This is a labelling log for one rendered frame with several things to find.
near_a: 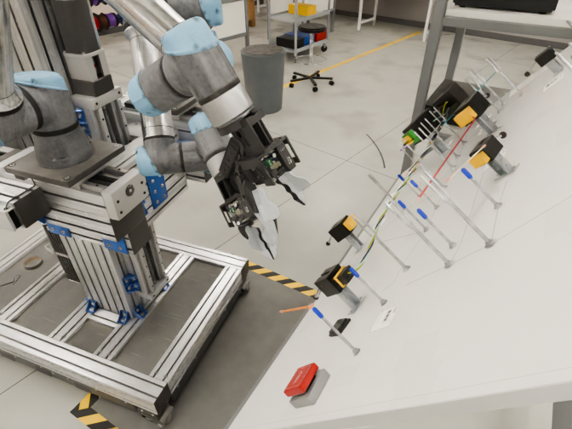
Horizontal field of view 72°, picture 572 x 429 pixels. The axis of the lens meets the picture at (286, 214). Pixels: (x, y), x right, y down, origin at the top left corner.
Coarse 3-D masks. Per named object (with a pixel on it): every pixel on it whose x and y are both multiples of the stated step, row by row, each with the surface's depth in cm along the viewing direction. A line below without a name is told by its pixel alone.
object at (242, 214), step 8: (216, 176) 84; (224, 176) 83; (232, 176) 84; (216, 184) 84; (224, 184) 86; (232, 184) 85; (224, 192) 84; (232, 192) 84; (224, 200) 83; (232, 200) 83; (240, 200) 82; (224, 208) 85; (232, 208) 84; (240, 208) 84; (248, 208) 82; (224, 216) 83; (232, 216) 83; (240, 216) 83; (248, 216) 82; (232, 224) 85; (240, 224) 84
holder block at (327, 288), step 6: (336, 264) 77; (324, 270) 81; (330, 270) 77; (336, 270) 76; (324, 276) 77; (330, 276) 75; (318, 282) 78; (324, 282) 76; (330, 282) 75; (318, 288) 80; (324, 288) 78; (330, 288) 76; (336, 288) 75; (342, 288) 75; (324, 294) 80; (330, 294) 78; (336, 294) 76
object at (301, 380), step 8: (304, 368) 64; (312, 368) 62; (296, 376) 63; (304, 376) 61; (312, 376) 61; (288, 384) 64; (296, 384) 61; (304, 384) 60; (288, 392) 62; (296, 392) 60
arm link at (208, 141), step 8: (200, 112) 88; (192, 120) 88; (200, 120) 87; (208, 120) 87; (192, 128) 88; (200, 128) 87; (208, 128) 86; (216, 128) 87; (200, 136) 87; (208, 136) 86; (216, 136) 86; (224, 136) 87; (200, 144) 87; (208, 144) 86; (216, 144) 86; (224, 144) 86; (200, 152) 92; (208, 152) 86; (216, 152) 86; (208, 160) 87
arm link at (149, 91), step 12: (156, 60) 63; (144, 72) 63; (156, 72) 61; (132, 84) 65; (144, 84) 63; (156, 84) 62; (168, 84) 61; (132, 96) 66; (144, 96) 64; (156, 96) 63; (168, 96) 63; (180, 96) 63; (192, 96) 64; (144, 108) 66; (156, 108) 66; (168, 108) 67
